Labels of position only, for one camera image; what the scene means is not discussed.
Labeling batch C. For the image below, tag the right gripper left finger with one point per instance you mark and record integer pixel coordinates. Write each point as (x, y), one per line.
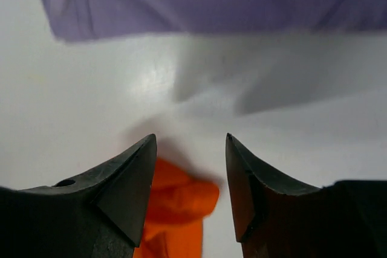
(98, 213)

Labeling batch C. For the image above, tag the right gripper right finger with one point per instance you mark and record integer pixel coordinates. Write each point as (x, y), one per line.
(276, 215)

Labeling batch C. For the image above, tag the orange t shirt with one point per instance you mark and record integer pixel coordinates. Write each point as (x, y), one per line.
(177, 206)

